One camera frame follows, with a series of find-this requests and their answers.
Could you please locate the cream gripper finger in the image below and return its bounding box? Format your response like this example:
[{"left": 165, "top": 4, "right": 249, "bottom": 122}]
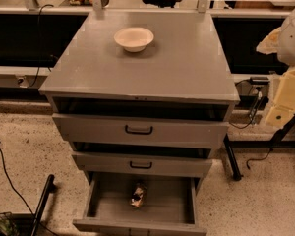
[{"left": 256, "top": 28, "right": 281, "bottom": 55}]

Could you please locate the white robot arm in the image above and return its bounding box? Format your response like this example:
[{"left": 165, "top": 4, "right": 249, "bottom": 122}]
[{"left": 256, "top": 9, "right": 295, "bottom": 127}]

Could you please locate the grey drawer cabinet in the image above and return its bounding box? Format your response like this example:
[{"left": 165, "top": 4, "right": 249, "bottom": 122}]
[{"left": 38, "top": 9, "right": 241, "bottom": 179}]

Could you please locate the grey top drawer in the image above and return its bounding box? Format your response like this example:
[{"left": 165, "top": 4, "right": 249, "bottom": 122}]
[{"left": 52, "top": 114, "right": 228, "bottom": 148}]

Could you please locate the grey drawer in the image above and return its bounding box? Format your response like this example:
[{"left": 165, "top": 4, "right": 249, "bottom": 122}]
[
  {"left": 73, "top": 173, "right": 207, "bottom": 236},
  {"left": 52, "top": 114, "right": 228, "bottom": 148},
  {"left": 72, "top": 151, "right": 212, "bottom": 178}
]

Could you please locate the grey bottom drawer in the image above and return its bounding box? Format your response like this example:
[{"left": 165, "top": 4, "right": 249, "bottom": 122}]
[{"left": 73, "top": 173, "right": 207, "bottom": 236}]

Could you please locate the grey middle drawer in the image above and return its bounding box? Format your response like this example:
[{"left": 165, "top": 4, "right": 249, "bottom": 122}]
[{"left": 72, "top": 151, "right": 212, "bottom": 178}]

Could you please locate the black power adapter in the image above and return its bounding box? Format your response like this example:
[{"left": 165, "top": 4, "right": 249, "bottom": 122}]
[{"left": 249, "top": 77, "right": 269, "bottom": 85}]

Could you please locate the white bowl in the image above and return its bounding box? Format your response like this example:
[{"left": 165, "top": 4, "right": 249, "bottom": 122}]
[{"left": 114, "top": 28, "right": 154, "bottom": 52}]

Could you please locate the black stand leg left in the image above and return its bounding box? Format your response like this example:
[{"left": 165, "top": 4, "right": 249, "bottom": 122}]
[{"left": 30, "top": 174, "right": 55, "bottom": 236}]

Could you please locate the black hanging cable left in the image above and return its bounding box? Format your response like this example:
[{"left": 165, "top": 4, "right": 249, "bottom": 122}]
[{"left": 29, "top": 3, "right": 55, "bottom": 88}]

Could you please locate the black floor cable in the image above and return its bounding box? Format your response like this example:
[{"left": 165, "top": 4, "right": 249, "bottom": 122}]
[{"left": 0, "top": 146, "right": 60, "bottom": 236}]

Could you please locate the wire basket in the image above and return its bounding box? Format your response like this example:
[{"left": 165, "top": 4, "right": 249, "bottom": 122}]
[{"left": 0, "top": 212, "right": 20, "bottom": 236}]

